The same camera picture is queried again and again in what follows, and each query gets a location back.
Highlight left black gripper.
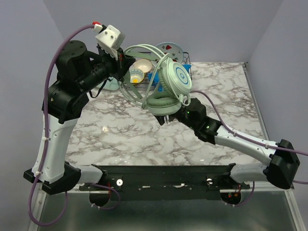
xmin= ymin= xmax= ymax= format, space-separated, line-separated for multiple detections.
xmin=78 ymin=45 xmax=136 ymax=92

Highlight mint green headphones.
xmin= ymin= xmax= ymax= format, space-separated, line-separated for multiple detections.
xmin=118 ymin=44 xmax=192 ymax=116

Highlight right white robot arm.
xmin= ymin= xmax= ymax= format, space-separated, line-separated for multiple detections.
xmin=149 ymin=98 xmax=300 ymax=189

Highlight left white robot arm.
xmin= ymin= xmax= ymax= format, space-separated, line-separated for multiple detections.
xmin=24 ymin=40 xmax=135 ymax=195

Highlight mint green rectangular tray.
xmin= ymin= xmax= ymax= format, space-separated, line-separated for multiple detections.
xmin=103 ymin=77 xmax=119 ymax=91

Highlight blue yellow patterned bowl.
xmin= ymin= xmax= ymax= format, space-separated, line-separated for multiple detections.
xmin=129 ymin=68 xmax=145 ymax=84

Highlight cream bowl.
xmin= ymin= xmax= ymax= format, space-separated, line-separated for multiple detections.
xmin=134 ymin=59 xmax=152 ymax=73

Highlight blue cloth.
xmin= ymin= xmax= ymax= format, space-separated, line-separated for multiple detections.
xmin=148 ymin=64 xmax=192 ymax=92

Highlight strawberry pattern plate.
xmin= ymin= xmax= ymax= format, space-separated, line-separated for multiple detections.
xmin=155 ymin=42 xmax=184 ymax=64

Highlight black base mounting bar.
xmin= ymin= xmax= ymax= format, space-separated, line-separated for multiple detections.
xmin=79 ymin=163 xmax=251 ymax=202

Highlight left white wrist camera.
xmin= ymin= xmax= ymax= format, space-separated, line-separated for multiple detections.
xmin=92 ymin=22 xmax=125 ymax=60

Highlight black wire dish rack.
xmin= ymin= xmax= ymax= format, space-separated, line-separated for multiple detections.
xmin=127 ymin=51 xmax=193 ymax=89

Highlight aluminium rail frame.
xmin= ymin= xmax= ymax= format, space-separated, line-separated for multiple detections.
xmin=26 ymin=63 xmax=299 ymax=231

